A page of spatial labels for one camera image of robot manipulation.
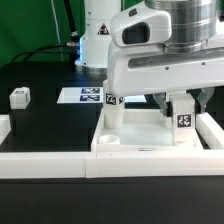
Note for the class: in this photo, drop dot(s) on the white square table top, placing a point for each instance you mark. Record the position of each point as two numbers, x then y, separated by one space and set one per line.
142 130

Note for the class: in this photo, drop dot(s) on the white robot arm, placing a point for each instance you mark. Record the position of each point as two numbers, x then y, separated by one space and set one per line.
161 46

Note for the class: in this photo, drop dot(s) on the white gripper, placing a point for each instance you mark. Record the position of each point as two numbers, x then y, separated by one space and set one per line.
155 50

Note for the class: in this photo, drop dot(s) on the white U-shaped obstacle fence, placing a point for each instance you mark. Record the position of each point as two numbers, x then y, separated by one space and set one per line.
206 162

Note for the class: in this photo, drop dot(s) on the white marker sheet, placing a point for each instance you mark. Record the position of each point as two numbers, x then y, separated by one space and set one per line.
74 95

